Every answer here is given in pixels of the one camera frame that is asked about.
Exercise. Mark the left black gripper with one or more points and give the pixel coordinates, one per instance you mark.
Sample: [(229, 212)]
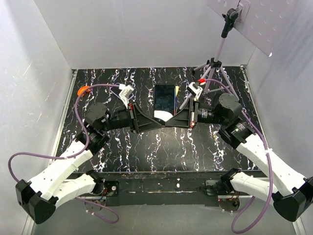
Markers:
[(138, 119)]

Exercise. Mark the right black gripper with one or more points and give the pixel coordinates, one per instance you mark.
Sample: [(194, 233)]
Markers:
[(186, 117)]

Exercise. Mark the black smartphone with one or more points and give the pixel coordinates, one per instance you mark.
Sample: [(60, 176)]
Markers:
[(164, 101)]

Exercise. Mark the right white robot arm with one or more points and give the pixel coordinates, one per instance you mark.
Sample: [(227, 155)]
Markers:
[(291, 192)]

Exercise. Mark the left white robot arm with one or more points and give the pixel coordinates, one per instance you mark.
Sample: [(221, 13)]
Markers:
[(44, 193)]

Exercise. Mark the cream toy microphone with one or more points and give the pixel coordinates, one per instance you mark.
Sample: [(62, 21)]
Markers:
[(177, 89)]

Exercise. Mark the orange curved plastic piece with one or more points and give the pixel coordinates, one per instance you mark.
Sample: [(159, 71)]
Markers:
[(83, 90)]

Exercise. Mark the perforated grey board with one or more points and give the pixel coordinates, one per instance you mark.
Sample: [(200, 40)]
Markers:
[(260, 21)]

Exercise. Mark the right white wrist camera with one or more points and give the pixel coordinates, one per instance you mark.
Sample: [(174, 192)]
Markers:
[(195, 89)]

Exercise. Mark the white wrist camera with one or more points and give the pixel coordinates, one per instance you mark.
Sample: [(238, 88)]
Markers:
[(195, 89), (125, 92)]

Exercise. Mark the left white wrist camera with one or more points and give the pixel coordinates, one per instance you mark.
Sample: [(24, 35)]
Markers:
[(125, 92)]

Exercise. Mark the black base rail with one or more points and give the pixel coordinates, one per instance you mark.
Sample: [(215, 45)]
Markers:
[(166, 188)]

